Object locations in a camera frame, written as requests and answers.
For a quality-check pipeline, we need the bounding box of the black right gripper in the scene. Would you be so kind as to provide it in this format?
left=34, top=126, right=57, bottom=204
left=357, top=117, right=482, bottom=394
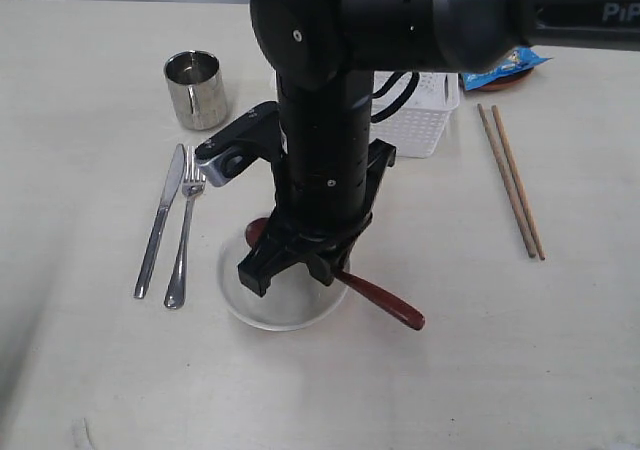
left=238, top=139, right=396, bottom=297

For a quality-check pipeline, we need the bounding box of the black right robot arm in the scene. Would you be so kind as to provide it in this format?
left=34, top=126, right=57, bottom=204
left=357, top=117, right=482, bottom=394
left=238, top=0, right=639, bottom=295

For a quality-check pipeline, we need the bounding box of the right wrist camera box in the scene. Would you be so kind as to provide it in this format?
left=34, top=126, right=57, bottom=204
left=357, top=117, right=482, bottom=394
left=194, top=101, right=282, bottom=187

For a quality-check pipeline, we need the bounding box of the silver metal fork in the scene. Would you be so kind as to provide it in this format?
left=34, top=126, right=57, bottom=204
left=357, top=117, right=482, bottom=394
left=164, top=146, right=206, bottom=310

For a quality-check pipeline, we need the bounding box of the wooden chopstick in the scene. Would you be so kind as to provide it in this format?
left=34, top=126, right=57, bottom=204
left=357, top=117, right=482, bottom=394
left=477, top=104, right=537, bottom=258
left=491, top=105, right=546, bottom=261

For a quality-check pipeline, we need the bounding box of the silver metal knife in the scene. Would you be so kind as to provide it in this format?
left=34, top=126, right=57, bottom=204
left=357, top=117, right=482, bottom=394
left=133, top=144, right=186, bottom=299

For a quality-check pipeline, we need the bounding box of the blue Lay's chips bag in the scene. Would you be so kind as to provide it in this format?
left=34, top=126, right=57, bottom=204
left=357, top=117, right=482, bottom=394
left=460, top=47, right=549, bottom=92

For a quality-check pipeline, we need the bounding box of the white perforated plastic basket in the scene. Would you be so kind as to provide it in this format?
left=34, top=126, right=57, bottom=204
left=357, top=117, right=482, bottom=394
left=370, top=73, right=460, bottom=158

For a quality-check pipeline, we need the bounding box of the stainless steel mug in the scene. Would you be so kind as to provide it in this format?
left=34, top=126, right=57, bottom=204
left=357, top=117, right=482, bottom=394
left=163, top=50, right=229, bottom=131

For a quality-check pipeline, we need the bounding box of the dark wooden spoon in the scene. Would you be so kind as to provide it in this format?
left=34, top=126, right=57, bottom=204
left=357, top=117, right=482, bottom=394
left=244, top=216, right=425, bottom=330

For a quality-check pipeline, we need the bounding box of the white ceramic bowl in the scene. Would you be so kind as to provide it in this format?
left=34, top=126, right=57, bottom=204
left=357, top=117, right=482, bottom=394
left=217, top=231, right=348, bottom=332

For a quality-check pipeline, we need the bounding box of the brown wooden plate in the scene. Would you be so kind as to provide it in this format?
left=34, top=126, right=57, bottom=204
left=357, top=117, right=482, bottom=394
left=477, top=68, right=534, bottom=92

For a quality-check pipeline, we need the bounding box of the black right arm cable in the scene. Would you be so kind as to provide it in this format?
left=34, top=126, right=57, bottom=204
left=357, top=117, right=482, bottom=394
left=370, top=69, right=421, bottom=124

